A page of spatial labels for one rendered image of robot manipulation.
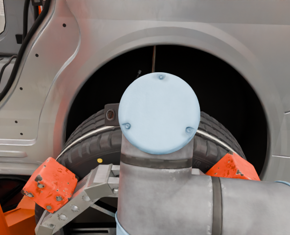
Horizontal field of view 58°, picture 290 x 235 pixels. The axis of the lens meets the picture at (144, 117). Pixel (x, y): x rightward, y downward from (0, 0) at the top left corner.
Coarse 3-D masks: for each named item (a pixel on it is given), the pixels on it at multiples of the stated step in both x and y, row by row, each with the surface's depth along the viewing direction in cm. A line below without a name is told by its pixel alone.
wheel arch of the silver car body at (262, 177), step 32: (128, 64) 119; (160, 64) 118; (192, 64) 117; (224, 64) 115; (96, 96) 127; (224, 96) 123; (256, 96) 90; (64, 128) 100; (256, 128) 111; (256, 160) 111
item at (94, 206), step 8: (88, 208) 93; (96, 208) 72; (104, 208) 72; (112, 208) 73; (80, 216) 86; (88, 216) 91; (96, 216) 95; (104, 216) 99; (112, 216) 102; (72, 224) 78; (80, 224) 78; (88, 224) 77; (96, 224) 77; (104, 224) 77; (112, 224) 76; (64, 232) 75; (72, 232) 78; (80, 232) 78; (88, 232) 77; (96, 232) 77; (104, 232) 77; (112, 232) 76
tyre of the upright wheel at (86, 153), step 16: (80, 128) 77; (96, 128) 69; (112, 128) 65; (208, 128) 69; (224, 128) 78; (80, 144) 64; (96, 144) 61; (112, 144) 60; (208, 144) 61; (64, 160) 63; (80, 160) 62; (96, 160) 62; (112, 160) 61; (192, 160) 60; (208, 160) 60; (80, 176) 64
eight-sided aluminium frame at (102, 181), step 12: (96, 168) 59; (108, 168) 58; (192, 168) 58; (84, 180) 59; (96, 180) 54; (108, 180) 54; (84, 192) 55; (96, 192) 55; (108, 192) 54; (72, 204) 57; (84, 204) 57; (48, 216) 61; (60, 216) 60; (72, 216) 59; (36, 228) 62; (48, 228) 61; (60, 228) 68
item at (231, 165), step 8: (232, 152) 56; (224, 160) 56; (232, 160) 54; (240, 160) 55; (216, 168) 57; (224, 168) 55; (232, 168) 52; (240, 168) 52; (248, 168) 54; (216, 176) 55; (224, 176) 53; (232, 176) 51; (240, 176) 51; (248, 176) 51; (256, 176) 54
